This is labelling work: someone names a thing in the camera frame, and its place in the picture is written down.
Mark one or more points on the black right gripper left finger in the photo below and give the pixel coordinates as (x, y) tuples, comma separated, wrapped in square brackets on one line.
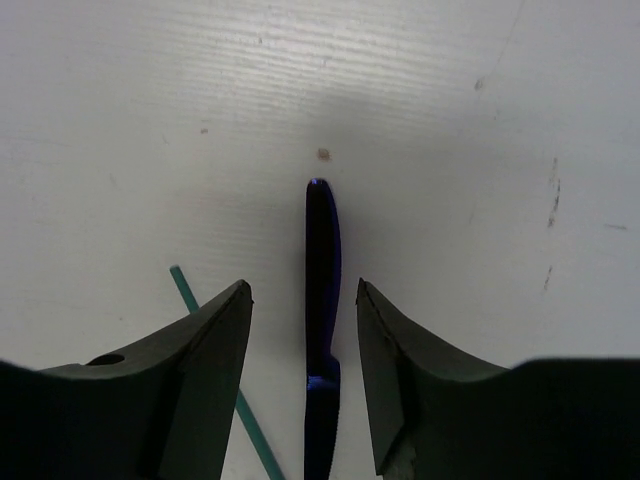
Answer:
[(158, 408)]

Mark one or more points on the blue iridescent knife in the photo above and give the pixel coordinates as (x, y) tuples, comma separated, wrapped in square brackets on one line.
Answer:
[(322, 292)]

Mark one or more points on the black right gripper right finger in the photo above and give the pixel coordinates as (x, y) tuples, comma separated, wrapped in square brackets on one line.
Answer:
[(437, 412)]

